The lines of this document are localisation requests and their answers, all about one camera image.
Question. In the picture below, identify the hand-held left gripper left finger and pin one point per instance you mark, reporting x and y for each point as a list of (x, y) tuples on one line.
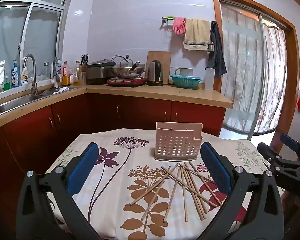
[(82, 170)]

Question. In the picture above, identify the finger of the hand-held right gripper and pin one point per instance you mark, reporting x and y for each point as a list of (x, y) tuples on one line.
[(266, 151), (289, 141)]

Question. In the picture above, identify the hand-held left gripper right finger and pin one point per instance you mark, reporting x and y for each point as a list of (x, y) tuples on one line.
[(216, 170)]

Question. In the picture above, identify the pile of wooden chopsticks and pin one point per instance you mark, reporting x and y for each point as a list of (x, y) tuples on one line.
[(184, 192)]

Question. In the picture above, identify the pink perforated utensil holder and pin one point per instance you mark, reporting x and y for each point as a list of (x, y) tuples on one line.
[(175, 145)]

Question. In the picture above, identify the floral tablecloth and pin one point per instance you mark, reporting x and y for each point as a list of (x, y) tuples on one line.
[(115, 180)]

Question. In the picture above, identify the sliding glass door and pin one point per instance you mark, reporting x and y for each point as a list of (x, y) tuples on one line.
[(258, 92)]

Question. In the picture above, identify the sheer patterned curtain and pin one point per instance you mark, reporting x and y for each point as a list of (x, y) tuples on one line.
[(275, 80)]

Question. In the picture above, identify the red kitchen cabinets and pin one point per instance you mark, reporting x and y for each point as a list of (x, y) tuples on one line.
[(140, 112)]

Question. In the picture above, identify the white bowls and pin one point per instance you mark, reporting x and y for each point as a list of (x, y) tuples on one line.
[(63, 89)]

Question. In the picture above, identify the translucent plastic container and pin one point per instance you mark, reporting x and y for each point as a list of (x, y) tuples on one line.
[(210, 80)]

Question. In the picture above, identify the beige kitchen countertop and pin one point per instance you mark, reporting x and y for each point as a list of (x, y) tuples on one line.
[(165, 93)]

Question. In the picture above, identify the teal plastic colander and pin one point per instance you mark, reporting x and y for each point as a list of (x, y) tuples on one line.
[(186, 82)]

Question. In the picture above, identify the steel sink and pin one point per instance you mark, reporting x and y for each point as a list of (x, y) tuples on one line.
[(17, 102)]

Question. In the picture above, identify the knife block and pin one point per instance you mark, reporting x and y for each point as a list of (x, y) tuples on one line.
[(83, 76)]

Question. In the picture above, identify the yellow oil bottle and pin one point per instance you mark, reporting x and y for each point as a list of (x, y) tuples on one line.
[(77, 76)]

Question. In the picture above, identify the red induction cooker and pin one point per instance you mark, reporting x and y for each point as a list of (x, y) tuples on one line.
[(130, 82)]

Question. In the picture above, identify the steel kitchen faucet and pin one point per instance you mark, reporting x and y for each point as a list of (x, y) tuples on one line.
[(34, 80)]

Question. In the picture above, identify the grey mug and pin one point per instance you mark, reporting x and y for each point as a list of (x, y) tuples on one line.
[(186, 72)]

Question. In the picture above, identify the clear glass jar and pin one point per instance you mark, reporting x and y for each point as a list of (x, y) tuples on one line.
[(46, 71)]

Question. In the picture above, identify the dark hanging cloth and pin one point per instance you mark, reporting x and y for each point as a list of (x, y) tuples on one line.
[(217, 55)]

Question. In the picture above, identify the steel wok with lid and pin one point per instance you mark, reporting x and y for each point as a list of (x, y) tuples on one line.
[(125, 70)]

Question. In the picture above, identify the white spray bottle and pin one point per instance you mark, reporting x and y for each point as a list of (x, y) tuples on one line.
[(24, 76)]

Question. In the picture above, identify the green liquid bottle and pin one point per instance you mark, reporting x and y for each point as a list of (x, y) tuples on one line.
[(6, 85)]

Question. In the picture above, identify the black steel electric kettle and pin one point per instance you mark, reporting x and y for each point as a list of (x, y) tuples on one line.
[(155, 73)]

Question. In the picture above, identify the blue dish soap bottle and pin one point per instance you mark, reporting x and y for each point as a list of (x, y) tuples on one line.
[(15, 77)]

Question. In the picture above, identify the small hanging steel cup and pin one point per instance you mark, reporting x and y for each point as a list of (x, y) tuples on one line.
[(210, 47)]

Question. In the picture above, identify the wooden cutting board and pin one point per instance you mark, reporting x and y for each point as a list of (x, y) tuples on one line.
[(162, 57)]

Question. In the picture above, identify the beige towel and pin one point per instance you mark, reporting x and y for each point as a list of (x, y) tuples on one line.
[(197, 35)]

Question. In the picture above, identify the pink rubber gloves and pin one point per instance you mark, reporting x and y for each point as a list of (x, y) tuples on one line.
[(178, 27)]

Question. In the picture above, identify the green clip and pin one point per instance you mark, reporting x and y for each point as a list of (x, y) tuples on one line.
[(170, 18)]

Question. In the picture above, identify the wooden door frame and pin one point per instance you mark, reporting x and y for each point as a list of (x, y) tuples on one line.
[(216, 30)]

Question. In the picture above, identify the aluminium frame window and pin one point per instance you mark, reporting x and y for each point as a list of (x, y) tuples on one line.
[(40, 42)]

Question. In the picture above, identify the metal towel rail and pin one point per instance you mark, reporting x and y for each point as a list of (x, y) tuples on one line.
[(162, 19)]

